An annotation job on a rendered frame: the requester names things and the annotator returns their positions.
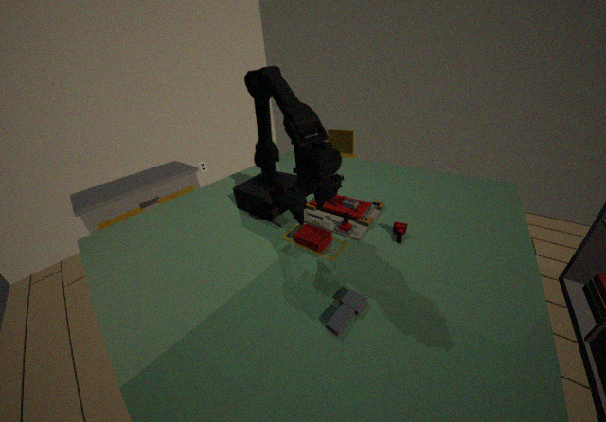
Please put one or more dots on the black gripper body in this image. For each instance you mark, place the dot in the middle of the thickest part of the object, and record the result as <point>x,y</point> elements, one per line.
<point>296,201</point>

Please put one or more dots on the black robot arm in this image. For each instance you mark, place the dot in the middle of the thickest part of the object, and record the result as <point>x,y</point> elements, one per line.
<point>299,121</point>

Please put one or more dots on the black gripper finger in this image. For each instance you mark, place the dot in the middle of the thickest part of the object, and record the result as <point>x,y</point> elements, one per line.
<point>299,215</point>
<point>319,201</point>

